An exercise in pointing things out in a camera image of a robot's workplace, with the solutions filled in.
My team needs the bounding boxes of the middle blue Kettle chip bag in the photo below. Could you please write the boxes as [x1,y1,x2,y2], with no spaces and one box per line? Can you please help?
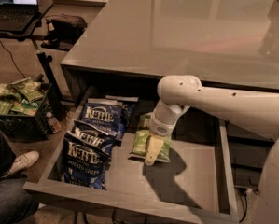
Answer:
[70,120,115,156]

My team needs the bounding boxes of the small bottle beside crate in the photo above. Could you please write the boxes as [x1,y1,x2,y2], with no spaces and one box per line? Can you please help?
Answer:
[46,112,62,133]

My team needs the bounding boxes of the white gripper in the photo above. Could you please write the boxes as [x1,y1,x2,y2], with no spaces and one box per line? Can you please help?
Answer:
[145,113,176,165]

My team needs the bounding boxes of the blue kettle chip bag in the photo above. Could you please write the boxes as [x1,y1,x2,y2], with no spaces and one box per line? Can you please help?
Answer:
[80,98,122,136]
[63,132,108,190]
[70,120,115,156]

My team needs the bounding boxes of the black laptop stand table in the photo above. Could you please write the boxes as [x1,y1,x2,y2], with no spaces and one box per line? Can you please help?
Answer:
[0,0,63,101]

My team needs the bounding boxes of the dark bag on floor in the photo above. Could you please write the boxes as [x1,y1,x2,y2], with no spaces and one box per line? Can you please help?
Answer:
[41,14,88,51]

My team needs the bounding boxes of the person leg in jeans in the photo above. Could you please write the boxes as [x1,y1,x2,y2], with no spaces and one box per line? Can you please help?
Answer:
[0,178,39,224]

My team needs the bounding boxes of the hidden back blue chip bag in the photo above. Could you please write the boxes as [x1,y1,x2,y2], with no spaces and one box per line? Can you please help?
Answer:
[105,95,139,142]

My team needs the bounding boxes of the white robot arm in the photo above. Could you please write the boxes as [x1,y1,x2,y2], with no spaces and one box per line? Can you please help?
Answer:
[146,75,279,224]

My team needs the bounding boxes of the black plastic crate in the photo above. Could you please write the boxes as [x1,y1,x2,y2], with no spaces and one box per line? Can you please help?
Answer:
[0,83,53,142]

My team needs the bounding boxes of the green chip bag in crate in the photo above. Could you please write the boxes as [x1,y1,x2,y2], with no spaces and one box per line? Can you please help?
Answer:
[11,77,44,102]

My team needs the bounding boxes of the white sneaker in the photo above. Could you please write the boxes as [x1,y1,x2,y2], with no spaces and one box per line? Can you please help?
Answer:
[3,151,39,178]

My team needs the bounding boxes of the closed lower grey drawers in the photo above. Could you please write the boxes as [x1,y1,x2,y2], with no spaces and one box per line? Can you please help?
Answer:
[226,123,274,189]

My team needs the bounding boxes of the front blue Kettle chip bag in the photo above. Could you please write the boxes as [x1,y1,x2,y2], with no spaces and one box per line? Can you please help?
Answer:
[63,132,108,190]

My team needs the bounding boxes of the green jalapeno chip bag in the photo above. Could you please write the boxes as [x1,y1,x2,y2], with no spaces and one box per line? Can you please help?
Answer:
[130,112,171,162]

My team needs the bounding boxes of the black cable on floor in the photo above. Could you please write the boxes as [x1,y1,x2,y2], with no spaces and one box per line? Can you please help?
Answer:
[0,37,27,79]

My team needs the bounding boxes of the open grey top drawer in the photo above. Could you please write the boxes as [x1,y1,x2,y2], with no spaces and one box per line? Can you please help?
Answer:
[24,96,239,224]

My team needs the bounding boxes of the rear blue Kettle chip bag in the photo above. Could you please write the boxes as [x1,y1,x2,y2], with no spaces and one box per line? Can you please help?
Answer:
[80,98,122,136]

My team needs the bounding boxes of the black laptop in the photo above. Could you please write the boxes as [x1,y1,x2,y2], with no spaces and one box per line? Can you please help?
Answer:
[0,0,39,33]

